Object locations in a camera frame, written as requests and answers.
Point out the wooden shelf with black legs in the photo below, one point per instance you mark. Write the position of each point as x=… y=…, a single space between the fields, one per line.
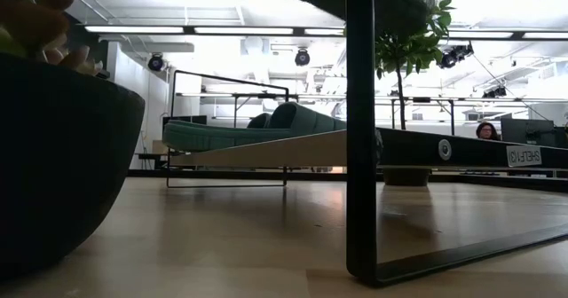
x=288 y=149

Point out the round black hanging speaker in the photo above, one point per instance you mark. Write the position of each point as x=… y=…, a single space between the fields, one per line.
x=155 y=62
x=302 y=57

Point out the leafy green plant in pot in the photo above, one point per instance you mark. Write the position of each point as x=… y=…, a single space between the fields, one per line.
x=408 y=52

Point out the long ceiling light strip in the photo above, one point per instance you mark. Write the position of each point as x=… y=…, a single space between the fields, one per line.
x=133 y=29
x=483 y=35

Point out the black spotlight cluster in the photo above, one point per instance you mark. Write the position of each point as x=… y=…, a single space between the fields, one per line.
x=455 y=56
x=494 y=92

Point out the person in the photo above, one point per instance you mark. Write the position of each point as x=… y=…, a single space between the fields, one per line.
x=486 y=131

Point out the small succulent in dark pot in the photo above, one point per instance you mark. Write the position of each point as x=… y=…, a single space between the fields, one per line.
x=57 y=156

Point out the dark computer monitor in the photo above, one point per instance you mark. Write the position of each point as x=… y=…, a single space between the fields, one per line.
x=528 y=131

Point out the black aluminium table frame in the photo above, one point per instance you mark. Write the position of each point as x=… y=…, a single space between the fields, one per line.
x=222 y=173

